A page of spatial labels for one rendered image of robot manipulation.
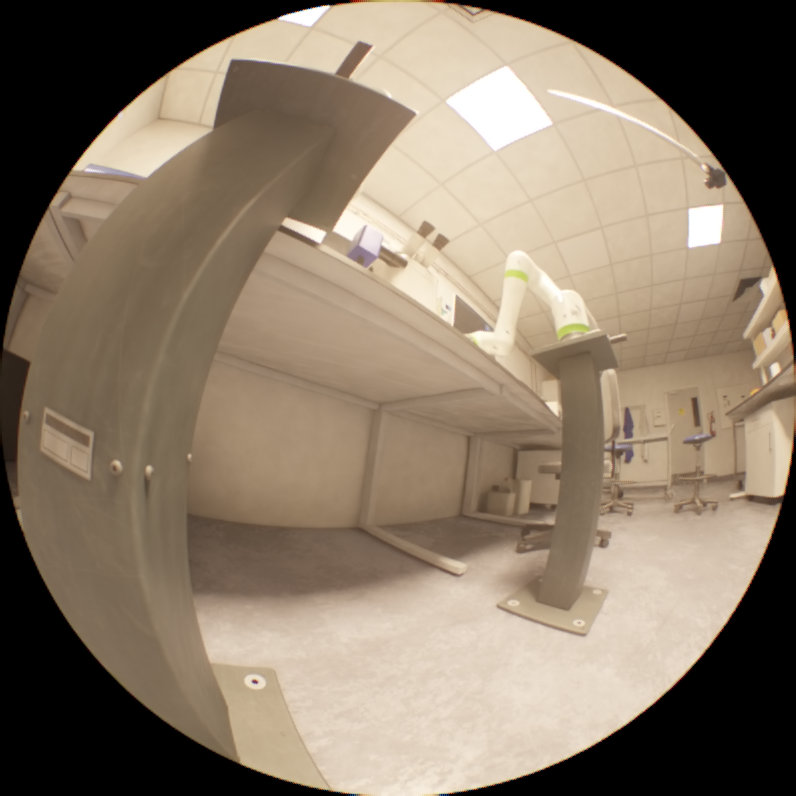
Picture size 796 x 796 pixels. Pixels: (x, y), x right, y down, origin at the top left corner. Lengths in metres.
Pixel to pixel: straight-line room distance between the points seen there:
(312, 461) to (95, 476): 1.17
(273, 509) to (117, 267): 1.18
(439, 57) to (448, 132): 0.71
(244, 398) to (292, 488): 0.49
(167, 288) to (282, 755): 0.48
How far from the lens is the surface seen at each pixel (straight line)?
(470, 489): 2.10
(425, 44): 2.30
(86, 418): 0.16
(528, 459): 2.95
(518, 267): 1.18
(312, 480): 1.28
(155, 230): 0.19
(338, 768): 0.45
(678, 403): 6.51
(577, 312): 0.89
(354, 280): 0.47
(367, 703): 0.51
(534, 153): 2.46
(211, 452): 1.19
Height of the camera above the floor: 0.43
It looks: 15 degrees up
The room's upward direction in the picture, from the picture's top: 8 degrees clockwise
